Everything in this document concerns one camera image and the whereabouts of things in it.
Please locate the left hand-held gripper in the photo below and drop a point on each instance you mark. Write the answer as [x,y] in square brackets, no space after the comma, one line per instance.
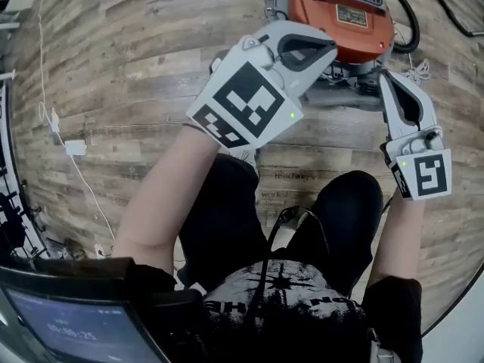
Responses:
[246,100]

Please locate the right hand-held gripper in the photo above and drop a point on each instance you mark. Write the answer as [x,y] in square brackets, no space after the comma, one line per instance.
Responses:
[427,176]

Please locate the person's right forearm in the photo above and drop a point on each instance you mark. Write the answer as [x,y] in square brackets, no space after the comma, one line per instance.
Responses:
[401,240]

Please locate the person's left forearm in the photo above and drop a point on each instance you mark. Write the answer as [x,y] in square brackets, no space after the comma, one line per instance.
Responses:
[162,202]

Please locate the red teal vacuum cleaner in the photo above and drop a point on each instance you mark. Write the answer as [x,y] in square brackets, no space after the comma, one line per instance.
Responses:
[340,17]

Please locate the person's black white t-shirt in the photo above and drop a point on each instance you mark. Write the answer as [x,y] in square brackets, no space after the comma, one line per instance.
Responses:
[242,289]

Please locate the wide white power strip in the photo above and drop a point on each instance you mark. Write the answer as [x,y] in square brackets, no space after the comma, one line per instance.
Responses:
[75,147]

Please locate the crumpled white paper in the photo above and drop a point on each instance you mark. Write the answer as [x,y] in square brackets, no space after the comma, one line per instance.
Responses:
[55,119]

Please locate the black device box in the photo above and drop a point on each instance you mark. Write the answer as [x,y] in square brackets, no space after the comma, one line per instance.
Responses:
[181,304]

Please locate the white rack with black gear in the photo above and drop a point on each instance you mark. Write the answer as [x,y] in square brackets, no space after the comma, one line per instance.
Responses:
[11,218]

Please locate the black monitor blue screen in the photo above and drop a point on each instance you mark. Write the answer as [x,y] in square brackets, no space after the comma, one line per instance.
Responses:
[75,327]

